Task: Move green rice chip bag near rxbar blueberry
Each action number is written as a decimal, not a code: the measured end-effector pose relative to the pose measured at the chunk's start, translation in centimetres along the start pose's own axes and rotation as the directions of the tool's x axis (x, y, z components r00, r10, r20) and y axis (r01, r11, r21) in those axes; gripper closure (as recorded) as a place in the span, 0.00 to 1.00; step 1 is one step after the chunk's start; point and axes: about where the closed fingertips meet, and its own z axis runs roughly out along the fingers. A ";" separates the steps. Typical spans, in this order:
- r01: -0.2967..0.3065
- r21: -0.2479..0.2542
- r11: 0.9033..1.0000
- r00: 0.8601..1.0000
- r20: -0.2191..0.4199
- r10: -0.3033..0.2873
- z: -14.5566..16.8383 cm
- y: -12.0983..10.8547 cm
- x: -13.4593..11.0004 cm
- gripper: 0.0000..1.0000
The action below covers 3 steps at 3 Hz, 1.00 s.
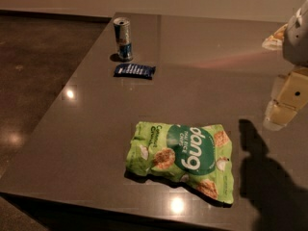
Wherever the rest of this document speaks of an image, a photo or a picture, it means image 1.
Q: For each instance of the green rice chip bag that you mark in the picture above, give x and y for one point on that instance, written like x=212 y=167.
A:
x=199 y=157

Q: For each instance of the silver blue energy drink can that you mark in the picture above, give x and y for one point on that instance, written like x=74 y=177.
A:
x=123 y=38

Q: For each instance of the yellow snack packet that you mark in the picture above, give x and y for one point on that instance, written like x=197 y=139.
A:
x=275 y=41

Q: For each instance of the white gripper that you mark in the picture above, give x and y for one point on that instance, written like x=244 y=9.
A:
x=297 y=38

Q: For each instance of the blue rxbar blueberry bar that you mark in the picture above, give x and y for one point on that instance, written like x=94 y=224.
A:
x=135 y=71

